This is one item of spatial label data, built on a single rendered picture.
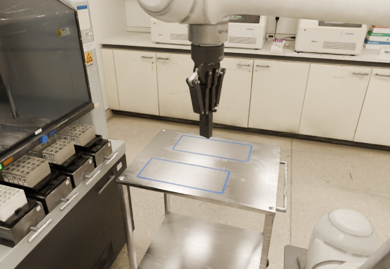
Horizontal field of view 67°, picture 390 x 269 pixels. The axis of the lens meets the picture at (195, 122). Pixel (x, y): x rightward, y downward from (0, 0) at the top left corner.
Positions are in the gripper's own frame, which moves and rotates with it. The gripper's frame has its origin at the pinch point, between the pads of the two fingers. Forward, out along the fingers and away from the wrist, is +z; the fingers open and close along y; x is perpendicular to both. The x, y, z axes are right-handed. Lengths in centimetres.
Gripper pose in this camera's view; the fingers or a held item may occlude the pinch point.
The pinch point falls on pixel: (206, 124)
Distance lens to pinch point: 74.4
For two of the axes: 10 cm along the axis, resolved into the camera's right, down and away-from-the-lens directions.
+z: 0.0, 9.0, 4.4
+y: 6.3, -3.4, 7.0
